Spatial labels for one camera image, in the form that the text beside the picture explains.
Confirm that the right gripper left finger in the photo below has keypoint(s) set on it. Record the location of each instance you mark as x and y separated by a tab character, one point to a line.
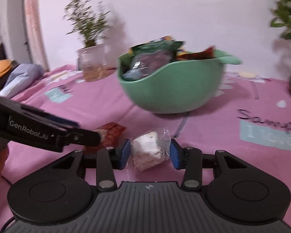
108	160

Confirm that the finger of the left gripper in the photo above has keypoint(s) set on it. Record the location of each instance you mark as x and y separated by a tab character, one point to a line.
77	136

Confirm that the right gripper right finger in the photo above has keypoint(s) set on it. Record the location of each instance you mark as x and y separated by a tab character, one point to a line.
189	159

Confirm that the small red candy packet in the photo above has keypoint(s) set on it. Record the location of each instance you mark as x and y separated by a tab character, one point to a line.
110	133

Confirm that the white nougat candy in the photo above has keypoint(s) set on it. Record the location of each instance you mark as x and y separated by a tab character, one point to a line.
148	150

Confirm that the green snack bag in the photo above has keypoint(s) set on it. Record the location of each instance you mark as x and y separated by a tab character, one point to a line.
145	64

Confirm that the dark red gold snack bar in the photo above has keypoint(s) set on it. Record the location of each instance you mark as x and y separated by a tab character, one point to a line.
205	54

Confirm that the light blue folded cloth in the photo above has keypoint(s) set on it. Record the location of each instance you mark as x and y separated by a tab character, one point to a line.
21	78

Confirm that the orange round object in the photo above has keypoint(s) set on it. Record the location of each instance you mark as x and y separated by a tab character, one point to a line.
5	66

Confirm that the green plastic bowl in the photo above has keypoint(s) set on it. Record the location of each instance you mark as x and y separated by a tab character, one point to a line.
177	87

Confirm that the pink printed tablecloth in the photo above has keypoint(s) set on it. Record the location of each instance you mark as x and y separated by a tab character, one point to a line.
251	120

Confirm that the pink patterned curtain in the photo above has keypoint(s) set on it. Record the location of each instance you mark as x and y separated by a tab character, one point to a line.
34	33

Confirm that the feathery plant in white pot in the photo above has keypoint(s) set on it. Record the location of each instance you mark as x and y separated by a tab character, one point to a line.
90	26

